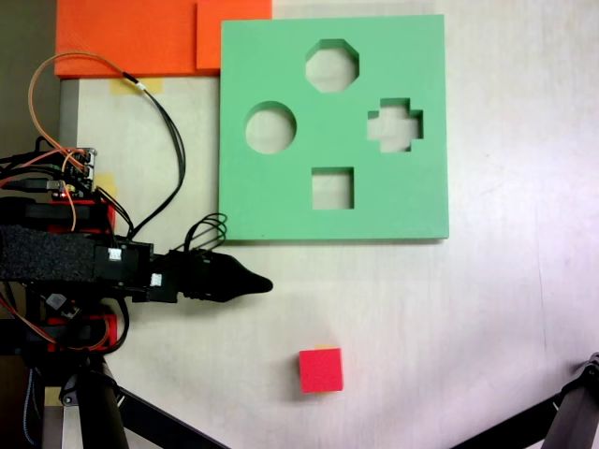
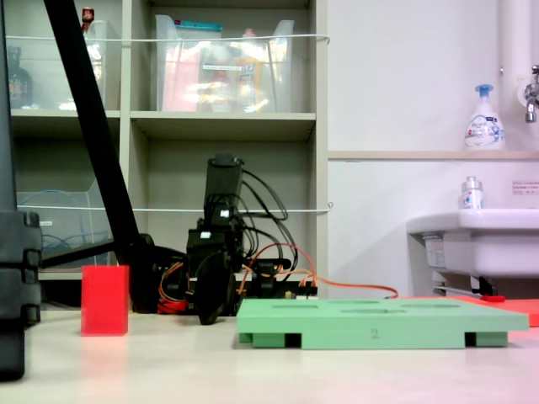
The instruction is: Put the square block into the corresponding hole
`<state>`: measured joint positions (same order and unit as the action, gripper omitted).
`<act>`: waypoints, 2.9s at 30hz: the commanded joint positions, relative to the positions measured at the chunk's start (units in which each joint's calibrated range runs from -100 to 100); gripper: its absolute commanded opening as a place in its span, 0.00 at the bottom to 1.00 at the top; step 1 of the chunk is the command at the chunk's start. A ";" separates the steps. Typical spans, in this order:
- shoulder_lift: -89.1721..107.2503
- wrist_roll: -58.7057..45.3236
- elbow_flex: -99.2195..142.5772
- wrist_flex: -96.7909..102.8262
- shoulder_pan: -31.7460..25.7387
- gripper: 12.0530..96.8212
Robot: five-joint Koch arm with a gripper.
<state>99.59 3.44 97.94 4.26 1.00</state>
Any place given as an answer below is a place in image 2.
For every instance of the circuit board with white connectors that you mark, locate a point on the circuit board with white connectors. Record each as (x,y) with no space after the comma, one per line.
(307,290)

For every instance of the white blue soap dispenser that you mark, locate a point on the white blue soap dispenser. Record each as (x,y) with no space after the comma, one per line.
(484,126)

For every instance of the orange spray bottle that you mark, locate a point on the orange spray bottle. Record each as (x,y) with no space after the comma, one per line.
(249,76)

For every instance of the large orange flat block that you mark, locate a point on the large orange flat block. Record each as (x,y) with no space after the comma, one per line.
(442,297)

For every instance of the metal faucet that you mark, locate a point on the metal faucet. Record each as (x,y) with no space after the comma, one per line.
(529,99)

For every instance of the small clear bottle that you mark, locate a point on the small clear bottle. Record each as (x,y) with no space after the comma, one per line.
(471,195)

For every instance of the white sink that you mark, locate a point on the white sink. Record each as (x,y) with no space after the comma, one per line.
(492,244)

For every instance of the black tripod leg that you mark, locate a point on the black tripod leg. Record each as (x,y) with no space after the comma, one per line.
(14,261)
(92,126)

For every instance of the dark glass bottle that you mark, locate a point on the dark glass bottle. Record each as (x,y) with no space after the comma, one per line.
(19,84)

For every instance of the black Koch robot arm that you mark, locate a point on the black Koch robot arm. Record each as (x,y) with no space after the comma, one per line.
(223,181)

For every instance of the red printed wall label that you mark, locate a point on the red printed wall label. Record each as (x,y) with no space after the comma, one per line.
(526,187)

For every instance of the green shape sorting board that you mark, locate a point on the green shape sorting board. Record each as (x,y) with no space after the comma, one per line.
(379,326)

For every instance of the small orange flat block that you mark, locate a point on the small orange flat block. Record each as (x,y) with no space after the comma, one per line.
(524,311)

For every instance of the large clear storage bin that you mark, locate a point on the large clear storage bin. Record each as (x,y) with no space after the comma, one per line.
(278,84)

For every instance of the red square block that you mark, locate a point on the red square block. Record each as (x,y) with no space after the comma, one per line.
(105,301)

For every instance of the beige shelf unit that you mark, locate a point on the beige shelf unit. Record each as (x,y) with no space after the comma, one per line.
(223,120)

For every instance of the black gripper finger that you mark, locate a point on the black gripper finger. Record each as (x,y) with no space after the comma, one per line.
(215,290)

